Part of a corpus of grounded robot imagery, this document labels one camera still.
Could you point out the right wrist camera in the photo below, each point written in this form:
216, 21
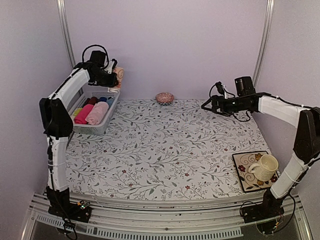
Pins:
222, 90

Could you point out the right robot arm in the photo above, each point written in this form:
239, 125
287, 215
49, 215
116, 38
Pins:
292, 131

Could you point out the dark red rolled towel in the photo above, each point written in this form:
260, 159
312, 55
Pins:
93, 101

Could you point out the white plastic basket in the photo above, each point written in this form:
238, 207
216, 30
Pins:
80, 100

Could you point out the left aluminium frame post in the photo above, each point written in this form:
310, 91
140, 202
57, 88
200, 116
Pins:
62, 15

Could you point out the right aluminium frame post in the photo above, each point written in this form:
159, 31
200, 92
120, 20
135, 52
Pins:
268, 18

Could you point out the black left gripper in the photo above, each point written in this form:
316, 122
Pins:
113, 83

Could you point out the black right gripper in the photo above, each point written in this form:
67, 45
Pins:
215, 99

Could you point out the orange patterned towel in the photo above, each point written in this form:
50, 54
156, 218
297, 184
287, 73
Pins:
120, 75

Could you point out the patterned ceramic bowl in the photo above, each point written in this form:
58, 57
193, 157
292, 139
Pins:
164, 98

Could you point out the aluminium frame post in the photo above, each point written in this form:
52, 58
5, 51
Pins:
62, 15
268, 18

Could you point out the light blue rolled towel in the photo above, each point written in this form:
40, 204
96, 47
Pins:
110, 101

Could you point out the floral table mat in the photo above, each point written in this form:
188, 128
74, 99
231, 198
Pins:
152, 152

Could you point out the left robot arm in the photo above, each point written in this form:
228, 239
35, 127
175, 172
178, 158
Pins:
55, 110

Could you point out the cream ceramic mug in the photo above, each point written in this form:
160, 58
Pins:
264, 168

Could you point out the pink towel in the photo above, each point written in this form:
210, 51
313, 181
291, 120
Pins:
97, 113
82, 115

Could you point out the pink rolled towel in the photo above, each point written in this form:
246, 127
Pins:
82, 115

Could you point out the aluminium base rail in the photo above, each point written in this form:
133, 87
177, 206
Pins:
206, 219

